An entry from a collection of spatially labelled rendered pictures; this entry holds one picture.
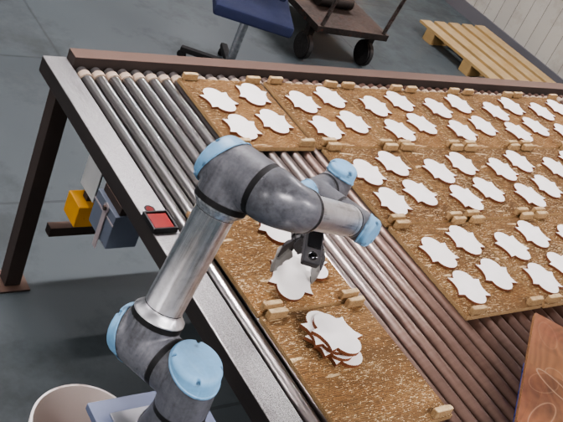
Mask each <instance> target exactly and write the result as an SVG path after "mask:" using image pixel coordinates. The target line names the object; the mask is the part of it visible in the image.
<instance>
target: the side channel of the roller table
mask: <svg viewBox="0 0 563 422"><path fill-rule="evenodd" d="M67 59H68V61H69V62H70V63H71V65H72V67H73V68H74V70H76V69H77V68H78V67H81V66H83V67H86V69H87V70H89V71H90V69H92V68H94V67H97V68H99V69H100V70H101V71H102V72H103V71H104V70H105V69H107V68H111V69H113V70H114V71H115V72H117V71H118V70H119V69H125V70H126V71H127V72H128V73H130V72H131V71H133V70H135V69H137V70H139V71H140V72H141V73H142V74H143V73H144V72H145V71H147V70H151V71H152V72H153V73H154V74H156V73H157V72H159V71H163V72H164V73H165V74H166V75H168V74H170V73H171V72H176V73H177V74H178V75H181V74H182V73H183V72H195V73H198V74H201V75H202V76H203V77H205V76H206V75H208V74H211V75H213V76H214V77H216V76H218V75H223V76H224V77H225V78H228V77H229V76H231V75H233V76H235V78H236V79H239V78H240V77H241V76H245V77H246V76H247V75H253V76H260V77H261V78H264V77H266V78H267V79H268V78H269V76H281V77H282V78H283V79H288V80H289V81H292V80H295V79H297V80H299V81H300V82H302V81H303V80H308V81H309V82H310V83H311V82H313V81H314V80H317V81H318V82H319V83H322V82H323V81H325V80H331V81H337V82H338V84H339V85H340V84H341V83H342V82H343V81H346V82H354V83H355V84H356V85H359V84H361V83H364V84H365V85H369V84H373V85H374V86H377V85H379V84H381V85H383V86H384V87H385V86H386V85H402V86H405V85H406V86H410V85H414V86H416V87H417V88H419V87H424V88H425V89H426V88H428V87H431V88H432V89H435V88H439V89H440V90H442V89H444V88H447V89H448V90H449V88H450V87H452V88H459V89H462V90H464V89H473V90H476V91H477V92H479V91H480V90H483V91H484V92H485V93H486V92H487V91H489V90H490V91H491V92H492V93H493V92H494V91H497V92H498V93H500V92H502V91H512V92H513V93H514V91H515V92H523V93H525V94H526V95H527V94H529V93H530V94H532V95H533V94H538V95H541V94H544V95H548V94H557V95H563V84H560V83H548V82H536V81H524V80H502V79H490V78H478V77H467V76H455V75H433V74H421V73H409V72H397V71H385V70H374V69H351V68H339V67H328V66H316V65H305V64H282V63H270V62H258V61H246V60H235V59H212V58H200V57H188V56H177V55H166V54H143V53H131V52H119V51H107V50H96V49H73V48H70V49H69V53H68V55H67Z"/></svg>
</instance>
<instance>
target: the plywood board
mask: <svg viewBox="0 0 563 422"><path fill-rule="evenodd" d="M514 422H563V327H562V326H560V325H558V324H556V323H554V322H553V321H551V320H549V319H547V318H545V317H543V316H541V315H540V314H538V313H535V314H534V315H533V317H532V322H531V327H530V332H529V341H528V346H527V351H526V356H525V360H524V370H523V374H522V379H521V385H520V390H519V398H518V403H517V408H516V413H515V418H514Z"/></svg>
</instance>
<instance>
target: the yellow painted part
mask: <svg viewBox="0 0 563 422"><path fill-rule="evenodd" d="M93 204H94V203H92V202H91V200H90V198H89V196H88V194H87V193H86V191H85V190H70V191H69V193H68V197H67V199H66V202H65V207H64V211H65V213H66V215H67V217H68V219H69V220H70V222H71V224H72V226H73V227H89V226H92V225H91V223H90V221H89V217H90V213H91V210H92V207H93Z"/></svg>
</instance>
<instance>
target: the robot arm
mask: <svg viewBox="0 0 563 422"><path fill-rule="evenodd" d="M194 176H195V177H196V179H198V180H199V182H198V184H197V186H196V188H195V190H194V195H195V197H196V200H197V202H196V204H195V205H194V208H193V209H192V211H191V213H190V215H189V217H188V219H187V221H186V222H185V224H184V226H183V228H182V230H181V232H180V233H179V235H178V237H177V239H176V241H175V243H174V245H173V247H172V249H171V250H170V252H169V254H168V256H167V258H166V260H165V261H164V263H163V266H162V267H161V269H160V271H159V272H158V275H157V277H156V279H155V280H154V282H153V283H152V286H151V288H150V290H149V292H148V293H147V295H146V296H144V297H141V298H138V299H136V300H135V301H134V302H130V303H128V304H126V305H125V306H124V307H122V308H121V309H120V312H119V313H117V314H116V315H115V316H114V317H113V319H112V321H111V324H110V326H109V328H108V331H107V335H106V341H107V345H108V347H109V348H110V350H111V351H112V352H113V353H114V354H115V355H116V357H117V358H118V359H119V360H120V361H121V362H122V363H125V364H126V365H127V366H128V367H129V368H130V369H131V370H132V371H133V372H134V373H135V374H137V375H138V376H139V377H140V378H141V379H142V380H143V381H144V382H146V383H147V384H148V385H149V386H150V387H151V388H153V389H154V390H155V391H156V392H157V393H156V395H155V398H154V400H153V401H152V403H151V404H150V405H149V406H148V408H146V409H145V410H144V411H143V412H142V413H141V415H140V416H139V418H138V420H137V422H205V420H206V417H207V415H208V413H209V410H210V407H211V405H212V403H213V401H214V397H215V395H216V394H217V393H218V391H219V389H220V384H221V379H222V377H223V365H222V362H221V360H220V357H219V356H218V354H217V353H216V352H215V351H214V350H213V349H212V348H211V347H210V346H208V345H207V344H205V343H203V342H200V343H197V341H196V340H193V339H187V340H183V339H182V338H181V337H180V336H179V335H180V333H181V331H182V330H183V328H184V320H183V313H184V311H185V310H186V308H187V306H188V304H189V303H190V301H191V299H192V297H193V295H194V293H195V292H196V290H197V288H198V286H199V284H200V282H201V280H202V279H203V278H204V275H205V273H206V271H207V269H208V268H209V266H210V264H211V262H212V261H213V259H214V257H215V255H216V254H217V252H218V250H219V248H220V246H221V245H222V243H223V241H224V239H225V237H226V235H227V234H228V232H229V230H230V228H231V226H232V224H233V223H234V222H235V221H237V220H241V219H244V218H245V216H246V215H248V216H249V217H251V218H252V219H254V220H255V221H257V222H259V223H261V224H264V225H266V226H269V227H272V228H274V229H279V230H283V231H287V232H290V233H291V238H292V239H289V240H287V241H286V242H285V243H284V244H283V245H281V246H280V247H279V248H278V249H277V250H276V256H275V258H274V260H273V261H272V262H271V268H270V272H272V271H275V270H277V268H278V267H279V266H280V265H282V264H283V262H284V261H286V260H289V259H291V258H292V251H293V250H295V251H296V252H297V255H299V254H302V256H301V264H302V265H306V266H310V267H311V276H310V284H312V283H313V282H314V281H315V280H316V279H317V278H318V275H319V273H320V271H321V269H322V268H323V264H324V262H325V252H324V247H323V241H324V233H325V234H335V235H339V236H344V237H349V238H350V239H351V240H353V241H354V242H355V243H357V244H359V245H361V246H363V247H365V246H368V245H369V244H371V243H372V242H373V241H374V240H375V238H376V237H377V235H378V234H379V232H380V229H381V222H380V220H379V219H377V218H376V217H375V216H374V215H373V214H371V213H369V212H368V211H366V210H365V209H363V208H362V207H360V206H359V205H358V204H356V203H355V202H353V201H352V200H351V199H349V198H347V195H348V193H349V190H350V189H351V188H352V186H353V185H354V180H355V178H356V177H357V170H356V168H355V167H354V166H353V165H352V164H351V163H350V162H347V161H345V160H343V159H339V158H335V159H333V160H332V161H331V162H330V163H329V164H328V166H327V169H326V171H325V172H322V173H320V174H318V175H317V176H314V177H312V178H306V179H304V180H302V181H301V182H300V181H299V180H298V179H297V178H295V177H294V176H293V175H291V174H290V173H289V172H288V171H287V170H286V169H284V168H283V167H280V166H279V165H278V164H276V163H275V162H273V161H272V160H271V159H270V158H268V157H266V156H265V155H264V154H262V153H261V152H259V151H258V150H256V149H255V148H254V147H253V146H252V145H251V144H250V143H249V142H244V141H243V140H241V139H240V138H239V137H237V136H222V137H221V138H219V139H217V140H215V141H214V142H212V143H210V144H209V145H208V146H207V147H206V148H205V149H204V150H203V151H202V152H201V154H200V155H199V157H198V159H197V160H196V162H195V164H194Z"/></svg>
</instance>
